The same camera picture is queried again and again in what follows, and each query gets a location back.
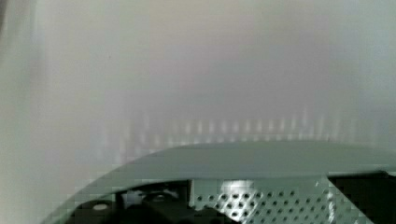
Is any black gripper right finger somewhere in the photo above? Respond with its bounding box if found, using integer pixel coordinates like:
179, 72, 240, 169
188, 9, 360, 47
329, 174, 396, 224

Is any green plastic strainer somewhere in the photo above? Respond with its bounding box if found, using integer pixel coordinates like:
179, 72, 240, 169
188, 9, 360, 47
40, 105, 396, 224

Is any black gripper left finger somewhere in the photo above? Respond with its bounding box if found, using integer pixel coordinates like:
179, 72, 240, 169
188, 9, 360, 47
64, 181, 237, 224

